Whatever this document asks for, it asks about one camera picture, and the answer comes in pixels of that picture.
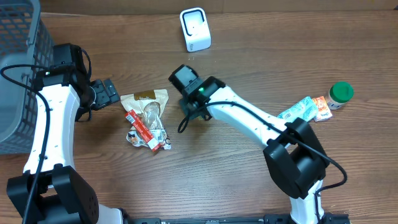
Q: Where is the red snack bar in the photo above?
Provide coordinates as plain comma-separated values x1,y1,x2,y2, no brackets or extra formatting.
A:
125,110,160,152

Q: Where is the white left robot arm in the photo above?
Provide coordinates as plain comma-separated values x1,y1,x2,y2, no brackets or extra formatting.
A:
1,44,129,223

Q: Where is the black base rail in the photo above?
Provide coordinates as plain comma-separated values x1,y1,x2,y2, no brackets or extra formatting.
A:
130,213,351,224

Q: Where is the grey plastic mesh basket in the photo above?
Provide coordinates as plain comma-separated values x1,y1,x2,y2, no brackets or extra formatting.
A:
0,0,56,156

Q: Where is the white barcode scanner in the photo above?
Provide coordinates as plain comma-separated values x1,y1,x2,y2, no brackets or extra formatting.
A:
179,7,211,52

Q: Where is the orange tissue pack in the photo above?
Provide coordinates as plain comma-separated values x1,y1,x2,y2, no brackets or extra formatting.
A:
312,96,333,122

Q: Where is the snack wrapper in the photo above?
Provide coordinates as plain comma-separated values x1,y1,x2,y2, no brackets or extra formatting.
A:
126,129,172,150

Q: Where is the beige brown snack pouch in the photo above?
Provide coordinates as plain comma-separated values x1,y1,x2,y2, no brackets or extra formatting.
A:
121,89,169,142

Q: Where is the green lid jar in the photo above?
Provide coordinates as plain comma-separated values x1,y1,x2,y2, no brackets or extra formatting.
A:
326,82,354,110

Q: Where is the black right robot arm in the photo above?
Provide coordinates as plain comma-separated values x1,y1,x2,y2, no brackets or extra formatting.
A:
169,65,329,223

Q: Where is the teal tissue pack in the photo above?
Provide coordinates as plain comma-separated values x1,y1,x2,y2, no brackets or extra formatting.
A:
277,96,318,123

